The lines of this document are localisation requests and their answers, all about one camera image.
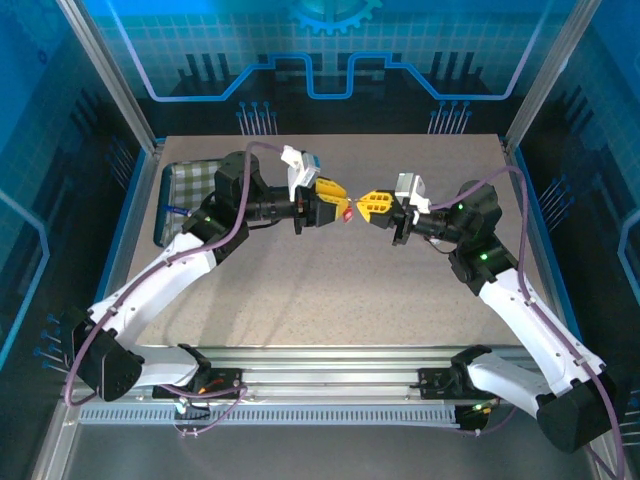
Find grey slotted cable duct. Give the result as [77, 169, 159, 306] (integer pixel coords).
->
[79, 405, 461, 426]

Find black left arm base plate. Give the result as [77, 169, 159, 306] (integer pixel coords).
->
[152, 368, 246, 400]

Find green checked cloth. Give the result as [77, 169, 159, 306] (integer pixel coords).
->
[162, 160, 224, 236]

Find grey metal front panel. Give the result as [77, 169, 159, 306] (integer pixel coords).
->
[29, 394, 634, 480]

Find aluminium table side rail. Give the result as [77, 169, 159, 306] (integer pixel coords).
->
[502, 142, 587, 364]
[82, 142, 166, 364]

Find aluminium front rail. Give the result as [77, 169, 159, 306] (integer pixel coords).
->
[62, 346, 604, 401]

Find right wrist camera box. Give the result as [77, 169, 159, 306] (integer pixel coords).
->
[393, 172, 432, 212]

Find small black electronics board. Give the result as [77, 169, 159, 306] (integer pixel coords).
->
[173, 394, 211, 419]
[454, 402, 494, 434]

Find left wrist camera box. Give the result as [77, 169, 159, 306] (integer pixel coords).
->
[279, 144, 324, 189]

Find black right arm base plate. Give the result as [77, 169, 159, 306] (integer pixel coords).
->
[418, 367, 510, 400]

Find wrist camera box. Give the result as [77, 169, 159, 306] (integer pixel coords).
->
[279, 144, 324, 189]
[393, 172, 432, 212]

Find teal plastic tray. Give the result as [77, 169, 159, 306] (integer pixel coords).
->
[152, 158, 235, 249]

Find aluminium frame post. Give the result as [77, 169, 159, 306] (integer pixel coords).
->
[53, 0, 164, 154]
[502, 0, 604, 154]

